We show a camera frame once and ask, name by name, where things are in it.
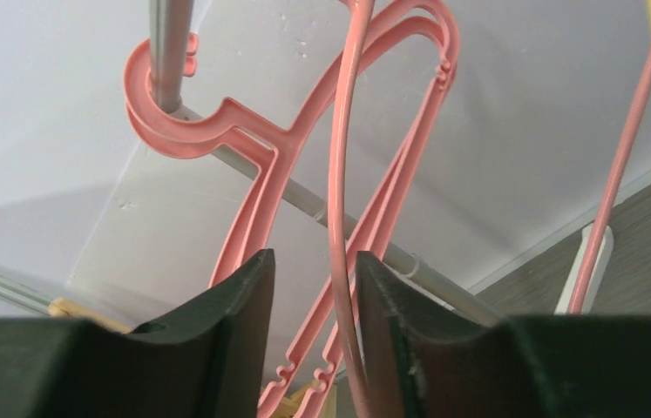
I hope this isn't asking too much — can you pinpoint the metal clothes rail stand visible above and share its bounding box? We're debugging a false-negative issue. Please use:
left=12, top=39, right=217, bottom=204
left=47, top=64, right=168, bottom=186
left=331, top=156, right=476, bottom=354
left=0, top=0, right=615, bottom=327

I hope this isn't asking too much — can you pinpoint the thick pink plastic hanger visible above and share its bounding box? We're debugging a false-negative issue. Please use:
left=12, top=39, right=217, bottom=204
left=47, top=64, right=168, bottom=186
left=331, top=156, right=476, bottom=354
left=123, top=0, right=462, bottom=418

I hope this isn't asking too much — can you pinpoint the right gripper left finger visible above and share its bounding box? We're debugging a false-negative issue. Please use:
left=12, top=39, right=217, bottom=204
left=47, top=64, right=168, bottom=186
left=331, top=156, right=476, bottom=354
left=0, top=249, right=275, bottom=417

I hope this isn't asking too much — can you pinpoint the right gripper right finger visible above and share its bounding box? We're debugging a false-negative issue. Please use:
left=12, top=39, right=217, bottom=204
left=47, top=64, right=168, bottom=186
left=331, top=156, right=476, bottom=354
left=356, top=252, right=651, bottom=417

